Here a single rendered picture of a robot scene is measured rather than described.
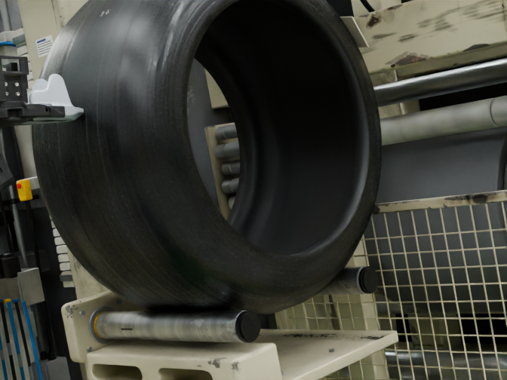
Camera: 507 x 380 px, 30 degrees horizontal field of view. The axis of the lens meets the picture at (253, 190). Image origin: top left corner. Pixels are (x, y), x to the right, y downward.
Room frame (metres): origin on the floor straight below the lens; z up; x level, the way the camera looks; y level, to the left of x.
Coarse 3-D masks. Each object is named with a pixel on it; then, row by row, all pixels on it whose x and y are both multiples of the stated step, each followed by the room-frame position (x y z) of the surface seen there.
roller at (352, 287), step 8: (344, 272) 1.52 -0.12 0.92; (352, 272) 1.51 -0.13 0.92; (360, 272) 1.50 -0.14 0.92; (368, 272) 1.50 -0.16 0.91; (336, 280) 1.53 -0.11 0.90; (344, 280) 1.51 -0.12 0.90; (352, 280) 1.50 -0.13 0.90; (360, 280) 1.49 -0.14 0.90; (368, 280) 1.50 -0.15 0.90; (376, 280) 1.51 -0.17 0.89; (328, 288) 1.54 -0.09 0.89; (336, 288) 1.53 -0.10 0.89; (344, 288) 1.52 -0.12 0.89; (352, 288) 1.51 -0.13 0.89; (360, 288) 1.50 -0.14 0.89; (368, 288) 1.50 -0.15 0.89
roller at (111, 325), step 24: (120, 312) 1.51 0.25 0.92; (144, 312) 1.46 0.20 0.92; (168, 312) 1.42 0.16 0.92; (192, 312) 1.38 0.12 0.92; (216, 312) 1.34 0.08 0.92; (240, 312) 1.31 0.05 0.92; (120, 336) 1.49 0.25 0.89; (144, 336) 1.45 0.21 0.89; (168, 336) 1.40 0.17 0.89; (192, 336) 1.36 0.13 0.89; (216, 336) 1.33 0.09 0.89; (240, 336) 1.29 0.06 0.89
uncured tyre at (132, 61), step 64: (128, 0) 1.32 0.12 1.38; (192, 0) 1.31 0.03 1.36; (256, 0) 1.61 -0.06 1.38; (320, 0) 1.50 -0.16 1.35; (64, 64) 1.35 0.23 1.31; (128, 64) 1.26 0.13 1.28; (256, 64) 1.73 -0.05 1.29; (320, 64) 1.65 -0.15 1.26; (64, 128) 1.32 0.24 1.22; (128, 128) 1.24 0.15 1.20; (256, 128) 1.74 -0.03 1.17; (320, 128) 1.70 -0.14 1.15; (64, 192) 1.34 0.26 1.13; (128, 192) 1.25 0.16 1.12; (192, 192) 1.26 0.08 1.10; (256, 192) 1.72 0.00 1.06; (320, 192) 1.67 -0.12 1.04; (128, 256) 1.31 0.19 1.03; (192, 256) 1.27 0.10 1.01; (256, 256) 1.32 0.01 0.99; (320, 256) 1.42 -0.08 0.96
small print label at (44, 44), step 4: (48, 36) 1.64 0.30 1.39; (36, 40) 1.67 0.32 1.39; (40, 40) 1.66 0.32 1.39; (44, 40) 1.65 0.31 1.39; (48, 40) 1.64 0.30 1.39; (52, 40) 1.63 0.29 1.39; (40, 44) 1.66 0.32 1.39; (44, 44) 1.65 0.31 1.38; (48, 44) 1.64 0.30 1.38; (40, 48) 1.66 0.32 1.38; (44, 48) 1.65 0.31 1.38; (48, 48) 1.64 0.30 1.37; (40, 52) 1.66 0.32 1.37; (44, 52) 1.66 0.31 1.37; (40, 56) 1.67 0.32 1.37
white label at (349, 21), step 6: (342, 18) 1.58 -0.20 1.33; (348, 18) 1.56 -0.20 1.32; (348, 24) 1.57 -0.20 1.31; (354, 24) 1.56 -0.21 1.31; (354, 30) 1.57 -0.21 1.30; (360, 30) 1.56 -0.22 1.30; (354, 36) 1.58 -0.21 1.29; (360, 36) 1.57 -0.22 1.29; (360, 42) 1.58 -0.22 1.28; (366, 42) 1.57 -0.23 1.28
